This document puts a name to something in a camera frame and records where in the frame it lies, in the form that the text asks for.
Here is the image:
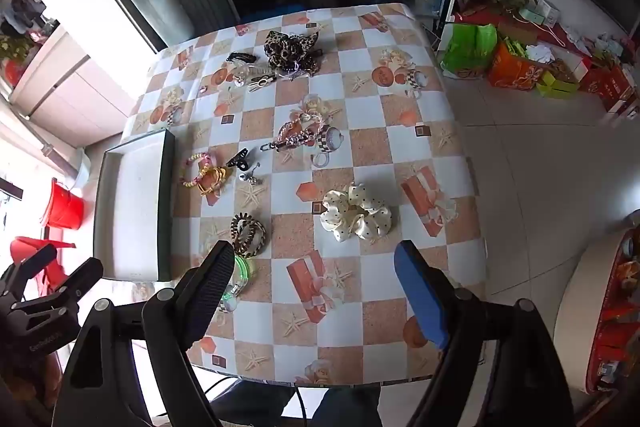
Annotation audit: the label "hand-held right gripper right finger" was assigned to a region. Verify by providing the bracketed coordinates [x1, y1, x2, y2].
[394, 239, 576, 427]

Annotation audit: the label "round white red container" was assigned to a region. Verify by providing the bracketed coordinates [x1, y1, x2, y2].
[554, 227, 640, 400]

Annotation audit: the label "green plastic bag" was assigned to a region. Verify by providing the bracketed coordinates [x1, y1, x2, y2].
[440, 23, 499, 80]

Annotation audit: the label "brown spiral hair tie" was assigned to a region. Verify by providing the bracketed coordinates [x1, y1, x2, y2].
[235, 219, 268, 257]

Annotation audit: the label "leopard print bow scrunchie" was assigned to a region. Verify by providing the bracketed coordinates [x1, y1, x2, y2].
[263, 29, 324, 78]

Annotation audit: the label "purple beaded hair tie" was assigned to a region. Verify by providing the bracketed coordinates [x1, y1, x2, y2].
[282, 59, 314, 80]

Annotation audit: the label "clear large hair claw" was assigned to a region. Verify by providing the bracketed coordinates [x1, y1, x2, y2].
[231, 61, 271, 80]

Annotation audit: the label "red plastic bucket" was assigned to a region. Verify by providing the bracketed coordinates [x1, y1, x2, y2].
[47, 178, 86, 231]

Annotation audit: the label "red plastic stool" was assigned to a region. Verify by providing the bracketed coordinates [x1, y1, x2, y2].
[10, 236, 67, 289]

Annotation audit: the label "dark shallow storage box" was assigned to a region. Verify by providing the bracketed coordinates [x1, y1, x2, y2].
[92, 128, 177, 283]

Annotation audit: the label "white low cabinet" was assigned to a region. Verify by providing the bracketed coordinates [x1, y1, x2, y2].
[10, 24, 137, 148]

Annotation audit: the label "cream flat hair clip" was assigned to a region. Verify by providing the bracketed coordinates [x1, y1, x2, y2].
[247, 73, 278, 93]

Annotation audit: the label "amber yellow hair ties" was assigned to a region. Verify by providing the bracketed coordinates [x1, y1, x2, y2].
[196, 166, 234, 196]

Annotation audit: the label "orange gift bag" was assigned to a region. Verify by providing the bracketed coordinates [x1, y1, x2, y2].
[487, 39, 552, 92]

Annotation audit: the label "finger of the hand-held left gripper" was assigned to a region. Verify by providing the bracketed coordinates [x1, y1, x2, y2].
[10, 258, 105, 324]
[0, 243, 59, 297]

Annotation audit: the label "small black claw clip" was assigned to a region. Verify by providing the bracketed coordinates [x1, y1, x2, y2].
[226, 148, 251, 170]

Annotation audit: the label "red gift boxes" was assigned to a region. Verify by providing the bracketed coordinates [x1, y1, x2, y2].
[582, 64, 640, 118]

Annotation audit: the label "checkered printed tablecloth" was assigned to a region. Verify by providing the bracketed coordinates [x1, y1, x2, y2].
[120, 2, 489, 390]

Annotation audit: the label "pale green box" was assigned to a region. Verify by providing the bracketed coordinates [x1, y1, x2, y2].
[517, 7, 547, 26]

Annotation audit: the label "pastel beaded bracelet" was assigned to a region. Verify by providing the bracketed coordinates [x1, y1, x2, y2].
[180, 151, 214, 188]

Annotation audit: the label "cream polka dot scrunchie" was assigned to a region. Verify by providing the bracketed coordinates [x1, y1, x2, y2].
[320, 183, 392, 243]

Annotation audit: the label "silver charm pendant chain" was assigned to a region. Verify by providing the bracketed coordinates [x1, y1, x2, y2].
[239, 163, 264, 188]

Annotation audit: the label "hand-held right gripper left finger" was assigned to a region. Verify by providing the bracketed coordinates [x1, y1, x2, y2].
[52, 241, 236, 427]

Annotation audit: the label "green translucent bracelet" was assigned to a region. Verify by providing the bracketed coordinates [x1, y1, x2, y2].
[219, 254, 256, 314]

